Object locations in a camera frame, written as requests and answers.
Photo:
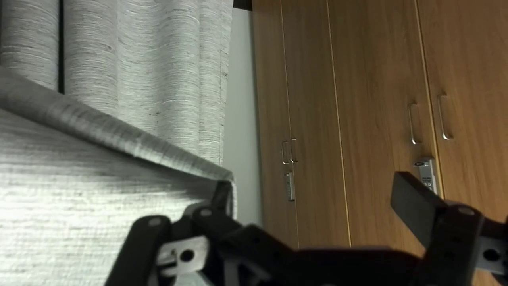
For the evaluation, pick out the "silver cabinet lock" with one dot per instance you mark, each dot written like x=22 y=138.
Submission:
x=288 y=184
x=427 y=174

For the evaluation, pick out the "tall wooden cabinet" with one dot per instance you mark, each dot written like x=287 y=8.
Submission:
x=369 y=104

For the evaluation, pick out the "grey fabric curtain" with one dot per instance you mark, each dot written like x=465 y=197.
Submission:
x=79 y=200

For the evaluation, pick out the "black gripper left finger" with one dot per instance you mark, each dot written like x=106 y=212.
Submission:
x=142 y=254

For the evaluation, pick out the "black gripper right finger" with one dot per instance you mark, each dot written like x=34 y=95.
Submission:
x=449 y=238

